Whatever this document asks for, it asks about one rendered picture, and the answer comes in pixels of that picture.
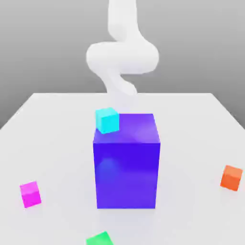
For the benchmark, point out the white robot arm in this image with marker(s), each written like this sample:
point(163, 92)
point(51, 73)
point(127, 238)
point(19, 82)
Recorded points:
point(122, 55)

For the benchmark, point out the small cyan cube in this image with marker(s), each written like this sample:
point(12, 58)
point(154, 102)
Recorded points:
point(108, 121)

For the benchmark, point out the small magenta cube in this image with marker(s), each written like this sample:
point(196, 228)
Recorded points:
point(30, 195)

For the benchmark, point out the small green cube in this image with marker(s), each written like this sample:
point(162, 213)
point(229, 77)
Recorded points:
point(99, 239)

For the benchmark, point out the small orange cube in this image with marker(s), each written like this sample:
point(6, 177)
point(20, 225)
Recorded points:
point(231, 178)

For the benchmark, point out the large purple box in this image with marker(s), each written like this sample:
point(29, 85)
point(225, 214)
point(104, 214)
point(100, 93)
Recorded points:
point(126, 172)

